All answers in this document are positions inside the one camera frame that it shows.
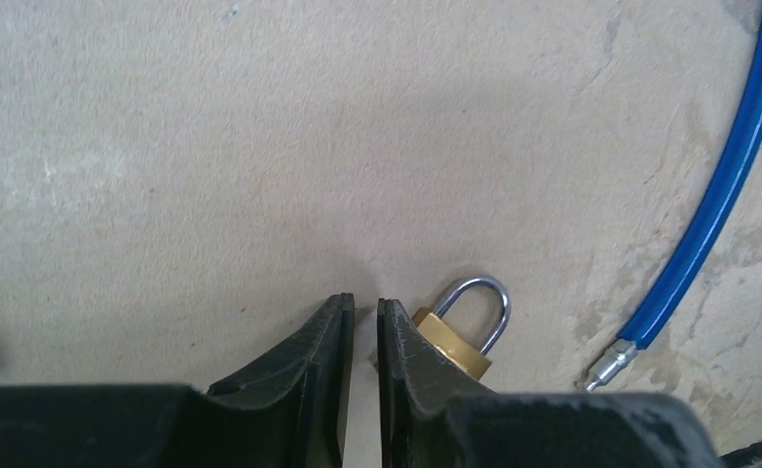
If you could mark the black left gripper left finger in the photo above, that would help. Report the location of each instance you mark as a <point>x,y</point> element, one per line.
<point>287,408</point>

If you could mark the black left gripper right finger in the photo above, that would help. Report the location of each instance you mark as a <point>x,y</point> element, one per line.
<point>434,415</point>

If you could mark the brass padlock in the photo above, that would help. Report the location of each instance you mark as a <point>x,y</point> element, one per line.
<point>465,322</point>

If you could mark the blue cable lock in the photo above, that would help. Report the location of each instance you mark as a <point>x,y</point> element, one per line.
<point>723,190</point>

